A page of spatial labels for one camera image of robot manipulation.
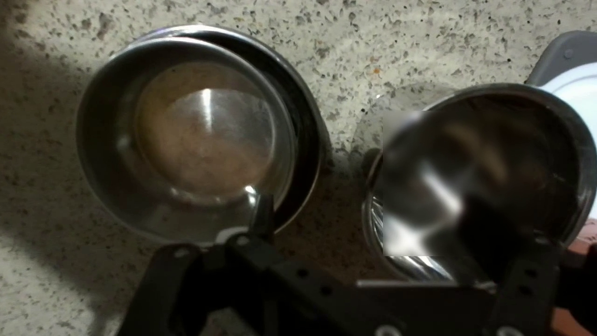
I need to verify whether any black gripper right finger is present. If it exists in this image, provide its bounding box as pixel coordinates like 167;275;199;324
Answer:
456;191;597;336

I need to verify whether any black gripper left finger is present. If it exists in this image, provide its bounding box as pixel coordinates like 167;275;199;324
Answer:
117;191;376;336

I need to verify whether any shiny tin cup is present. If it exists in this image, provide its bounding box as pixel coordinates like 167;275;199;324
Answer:
361;81;597;285

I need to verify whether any small tin bowl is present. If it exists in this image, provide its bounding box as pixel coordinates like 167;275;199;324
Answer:
74;35;299;244

